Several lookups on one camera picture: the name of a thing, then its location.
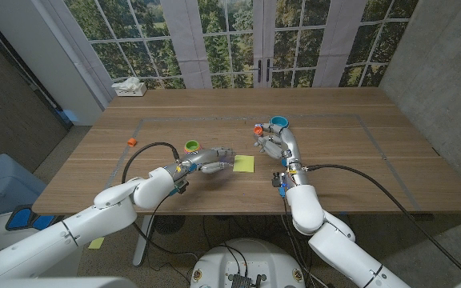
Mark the small orange cap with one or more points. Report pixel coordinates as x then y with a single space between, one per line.
132 142

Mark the white table leg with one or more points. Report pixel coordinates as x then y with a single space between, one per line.
142 244

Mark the blue and black pad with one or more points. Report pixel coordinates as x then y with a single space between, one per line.
26 219

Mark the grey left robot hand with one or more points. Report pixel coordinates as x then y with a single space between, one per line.
206 158

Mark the glue stick with orange cap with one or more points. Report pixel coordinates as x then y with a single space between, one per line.
258 130

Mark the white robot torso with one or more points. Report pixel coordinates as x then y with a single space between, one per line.
54 283

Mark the yellow paper note on floor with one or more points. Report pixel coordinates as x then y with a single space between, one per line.
96 242

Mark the green stacking cup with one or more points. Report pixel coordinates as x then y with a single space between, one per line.
192 145

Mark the blue-grey storage bin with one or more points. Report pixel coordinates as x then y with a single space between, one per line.
2 184

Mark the white tissue box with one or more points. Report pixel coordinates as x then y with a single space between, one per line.
131 90

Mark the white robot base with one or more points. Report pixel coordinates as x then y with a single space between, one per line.
246 260

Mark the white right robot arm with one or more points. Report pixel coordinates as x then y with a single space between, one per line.
314 212

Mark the printed window backdrop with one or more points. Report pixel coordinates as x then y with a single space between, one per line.
230 40

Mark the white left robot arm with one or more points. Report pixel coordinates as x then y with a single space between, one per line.
74 228

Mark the yellow sticky note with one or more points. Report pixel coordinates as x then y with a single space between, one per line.
245 164

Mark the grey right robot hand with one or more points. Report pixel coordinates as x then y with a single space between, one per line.
288 142

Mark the black round device under table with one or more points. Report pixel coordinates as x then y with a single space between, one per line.
169 225

